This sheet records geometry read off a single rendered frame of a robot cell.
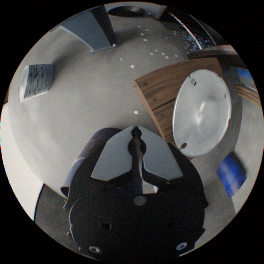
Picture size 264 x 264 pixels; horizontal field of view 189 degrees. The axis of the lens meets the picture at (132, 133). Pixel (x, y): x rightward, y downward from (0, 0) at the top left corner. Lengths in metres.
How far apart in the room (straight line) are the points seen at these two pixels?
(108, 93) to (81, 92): 0.20
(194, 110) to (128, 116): 0.45
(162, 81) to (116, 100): 0.40
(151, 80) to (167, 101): 0.07
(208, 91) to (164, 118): 0.16
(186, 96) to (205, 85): 0.08
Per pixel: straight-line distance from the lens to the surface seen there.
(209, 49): 0.59
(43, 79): 0.80
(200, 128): 0.28
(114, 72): 0.60
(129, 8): 1.10
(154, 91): 0.24
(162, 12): 0.88
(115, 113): 0.61
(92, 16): 0.40
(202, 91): 0.26
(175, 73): 0.26
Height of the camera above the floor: 0.58
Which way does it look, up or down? 62 degrees down
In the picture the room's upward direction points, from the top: 177 degrees clockwise
